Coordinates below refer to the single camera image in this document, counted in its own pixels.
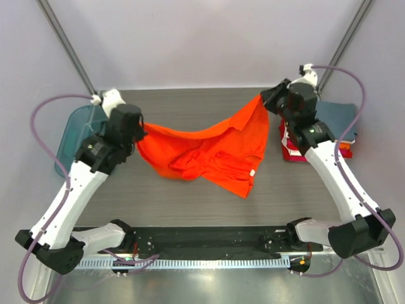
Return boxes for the orange t-shirt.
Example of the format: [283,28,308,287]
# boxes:
[339,141,351,150]
[137,96,270,198]

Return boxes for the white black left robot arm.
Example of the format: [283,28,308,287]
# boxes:
[15,104,146,275]

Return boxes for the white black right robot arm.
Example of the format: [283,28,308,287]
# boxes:
[260,79,396,258]

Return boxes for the folded magenta t-shirt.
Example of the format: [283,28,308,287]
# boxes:
[285,138,304,159]

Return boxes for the folded blue-grey t-shirt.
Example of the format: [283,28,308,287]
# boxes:
[316,100,357,141]

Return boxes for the teal plastic bin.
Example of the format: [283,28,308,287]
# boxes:
[56,105,107,173]

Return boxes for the folded orange t-shirt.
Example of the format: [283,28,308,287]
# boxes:
[339,141,351,150]

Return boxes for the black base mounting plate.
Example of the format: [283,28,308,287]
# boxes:
[109,226,323,260]

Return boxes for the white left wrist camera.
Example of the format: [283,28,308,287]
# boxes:
[90,89,125,118]

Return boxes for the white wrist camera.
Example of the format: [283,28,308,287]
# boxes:
[291,63,318,88]
[90,89,125,118]

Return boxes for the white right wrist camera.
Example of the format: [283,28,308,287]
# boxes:
[291,63,318,88]

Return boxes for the right aluminium frame post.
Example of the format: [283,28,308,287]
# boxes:
[317,0,375,97]

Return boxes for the aluminium frame post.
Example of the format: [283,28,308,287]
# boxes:
[35,0,97,94]
[317,0,375,97]

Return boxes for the slotted grey cable duct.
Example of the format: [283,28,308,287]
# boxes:
[75,256,290,270]

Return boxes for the left aluminium frame post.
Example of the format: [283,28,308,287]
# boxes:
[35,0,97,94]

